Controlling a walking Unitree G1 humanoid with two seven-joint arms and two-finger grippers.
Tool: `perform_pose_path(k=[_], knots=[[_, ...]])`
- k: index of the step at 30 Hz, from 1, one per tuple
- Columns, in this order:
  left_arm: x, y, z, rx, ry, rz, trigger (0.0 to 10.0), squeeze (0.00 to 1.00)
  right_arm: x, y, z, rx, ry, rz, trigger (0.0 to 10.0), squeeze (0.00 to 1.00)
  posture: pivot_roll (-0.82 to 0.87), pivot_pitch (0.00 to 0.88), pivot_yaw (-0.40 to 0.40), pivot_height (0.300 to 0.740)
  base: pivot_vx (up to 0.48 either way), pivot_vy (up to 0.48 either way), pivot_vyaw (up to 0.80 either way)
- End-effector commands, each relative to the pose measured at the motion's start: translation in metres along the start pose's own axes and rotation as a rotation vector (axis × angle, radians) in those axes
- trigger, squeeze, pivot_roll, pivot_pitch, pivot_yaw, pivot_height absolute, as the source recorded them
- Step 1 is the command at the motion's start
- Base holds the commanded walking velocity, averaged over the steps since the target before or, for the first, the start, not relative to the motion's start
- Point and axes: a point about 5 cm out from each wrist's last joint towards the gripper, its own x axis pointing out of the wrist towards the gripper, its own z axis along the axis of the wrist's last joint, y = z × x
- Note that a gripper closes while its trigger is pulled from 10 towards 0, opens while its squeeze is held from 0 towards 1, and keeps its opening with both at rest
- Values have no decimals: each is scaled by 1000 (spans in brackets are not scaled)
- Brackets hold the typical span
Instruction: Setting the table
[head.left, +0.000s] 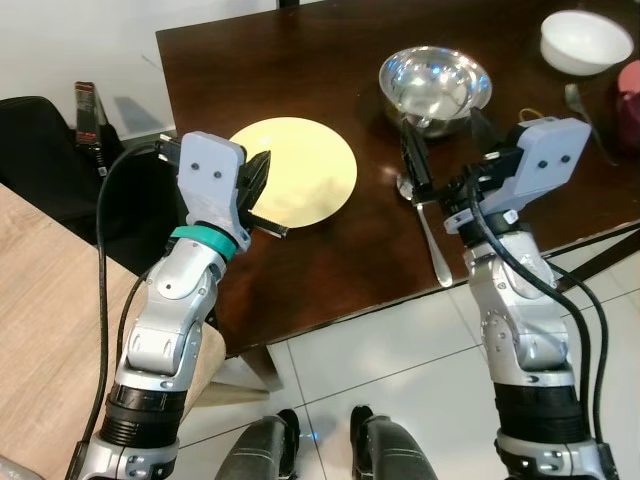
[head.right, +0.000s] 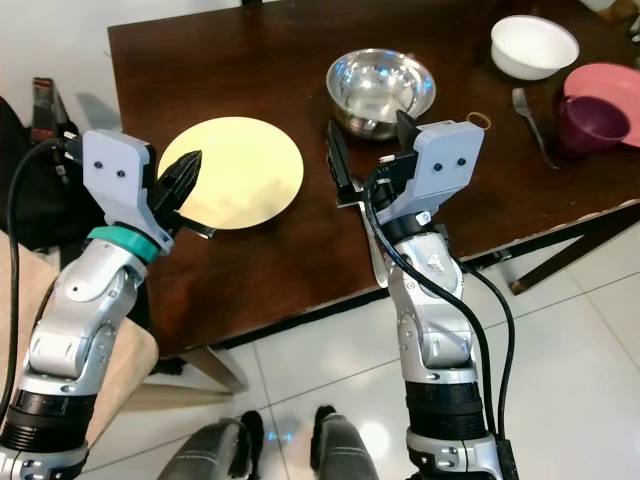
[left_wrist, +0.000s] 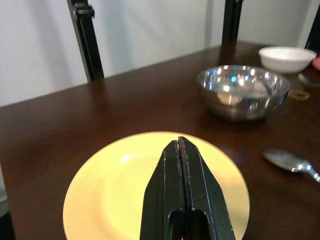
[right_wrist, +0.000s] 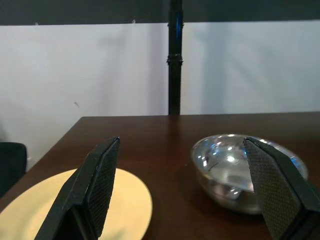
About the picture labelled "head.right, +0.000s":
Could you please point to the white bowl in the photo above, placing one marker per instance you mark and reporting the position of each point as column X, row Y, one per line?
column 535, row 45

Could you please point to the stainless steel bowl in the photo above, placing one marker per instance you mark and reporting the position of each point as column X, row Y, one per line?
column 380, row 85

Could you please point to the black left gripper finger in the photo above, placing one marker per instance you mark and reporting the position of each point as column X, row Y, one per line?
column 172, row 185
column 194, row 175

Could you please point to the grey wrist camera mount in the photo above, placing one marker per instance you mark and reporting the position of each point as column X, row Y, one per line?
column 445, row 165
column 115, row 175

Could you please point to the robot left leg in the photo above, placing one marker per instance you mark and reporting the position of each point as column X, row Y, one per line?
column 210, row 450

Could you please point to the yellow rubber band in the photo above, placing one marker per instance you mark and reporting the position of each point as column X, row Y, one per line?
column 489, row 120

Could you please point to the dark brown wooden table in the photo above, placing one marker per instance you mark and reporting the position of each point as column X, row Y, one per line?
column 280, row 280

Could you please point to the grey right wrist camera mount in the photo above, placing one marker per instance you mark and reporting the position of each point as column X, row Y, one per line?
column 445, row 165

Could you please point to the silver metal fork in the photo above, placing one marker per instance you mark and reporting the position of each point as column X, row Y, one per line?
column 520, row 100

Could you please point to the robot right leg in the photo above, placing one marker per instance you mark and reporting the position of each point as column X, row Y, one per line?
column 345, row 450

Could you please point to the robot leg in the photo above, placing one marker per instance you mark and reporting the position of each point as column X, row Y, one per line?
column 210, row 450
column 345, row 450

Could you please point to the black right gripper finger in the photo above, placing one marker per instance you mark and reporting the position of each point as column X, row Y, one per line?
column 408, row 135
column 340, row 160

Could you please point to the yellow round plate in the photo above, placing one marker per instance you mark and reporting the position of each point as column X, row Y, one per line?
column 250, row 175

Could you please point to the black bag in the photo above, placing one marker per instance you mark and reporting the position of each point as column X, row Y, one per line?
column 50, row 190

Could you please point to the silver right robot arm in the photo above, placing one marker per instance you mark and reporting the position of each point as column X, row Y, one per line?
column 435, row 330

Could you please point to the pink round plate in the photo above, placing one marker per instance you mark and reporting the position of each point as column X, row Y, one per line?
column 610, row 80

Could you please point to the purple cup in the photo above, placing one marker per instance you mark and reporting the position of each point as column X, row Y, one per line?
column 585, row 130

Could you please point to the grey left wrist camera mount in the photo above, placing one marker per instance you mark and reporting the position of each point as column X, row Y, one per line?
column 115, row 175

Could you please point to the black and red box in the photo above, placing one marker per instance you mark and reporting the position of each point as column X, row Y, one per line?
column 44, row 105

